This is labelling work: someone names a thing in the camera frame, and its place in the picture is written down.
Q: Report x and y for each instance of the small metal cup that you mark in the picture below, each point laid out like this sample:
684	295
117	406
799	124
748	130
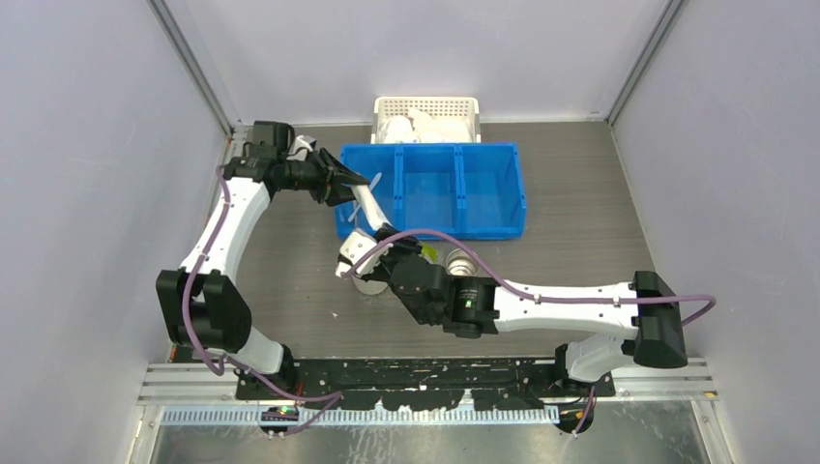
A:
460	263

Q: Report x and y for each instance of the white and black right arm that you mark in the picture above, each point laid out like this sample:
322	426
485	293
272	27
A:
629	322

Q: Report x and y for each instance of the blue three-compartment plastic bin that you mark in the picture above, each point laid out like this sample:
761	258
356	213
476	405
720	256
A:
472	191

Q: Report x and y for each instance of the yellow green toothpaste tube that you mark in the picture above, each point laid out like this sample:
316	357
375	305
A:
429	253

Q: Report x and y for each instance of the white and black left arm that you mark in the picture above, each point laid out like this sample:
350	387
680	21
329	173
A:
201	307

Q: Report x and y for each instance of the white cloths in basket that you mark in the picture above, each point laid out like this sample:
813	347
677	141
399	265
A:
421	127

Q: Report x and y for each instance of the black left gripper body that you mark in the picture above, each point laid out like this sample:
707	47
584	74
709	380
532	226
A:
312	176

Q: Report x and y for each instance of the white enamel mug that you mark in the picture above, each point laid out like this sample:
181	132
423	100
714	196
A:
369	287

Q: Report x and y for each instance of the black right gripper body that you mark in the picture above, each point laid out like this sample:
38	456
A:
385	274

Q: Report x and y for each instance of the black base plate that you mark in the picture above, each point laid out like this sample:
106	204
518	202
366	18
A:
420	384

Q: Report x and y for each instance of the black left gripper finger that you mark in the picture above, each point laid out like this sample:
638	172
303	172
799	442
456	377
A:
337	173
338	195

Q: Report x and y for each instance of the white perforated basket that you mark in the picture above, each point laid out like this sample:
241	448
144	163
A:
438	106

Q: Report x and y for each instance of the perforated metal rail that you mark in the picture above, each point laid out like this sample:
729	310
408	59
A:
287	416

